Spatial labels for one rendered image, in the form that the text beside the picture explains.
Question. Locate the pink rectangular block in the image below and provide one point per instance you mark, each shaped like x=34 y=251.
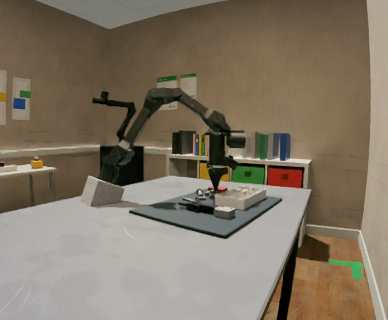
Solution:
x=220 y=189

